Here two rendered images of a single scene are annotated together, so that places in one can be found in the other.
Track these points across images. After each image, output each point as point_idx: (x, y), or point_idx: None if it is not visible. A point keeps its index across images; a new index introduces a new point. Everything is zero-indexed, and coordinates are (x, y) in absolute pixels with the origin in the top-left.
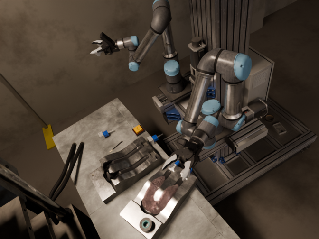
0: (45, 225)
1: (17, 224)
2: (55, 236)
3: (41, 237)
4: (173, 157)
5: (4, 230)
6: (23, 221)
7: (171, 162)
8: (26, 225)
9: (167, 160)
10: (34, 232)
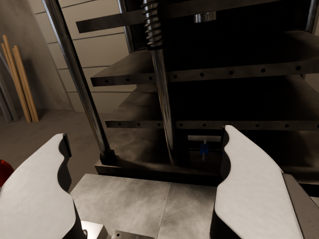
0: (316, 119)
1: (310, 57)
2: (295, 129)
3: (299, 114)
4: (259, 214)
5: (308, 52)
6: (311, 59)
7: (228, 173)
8: (301, 61)
9: (262, 158)
10: (311, 111)
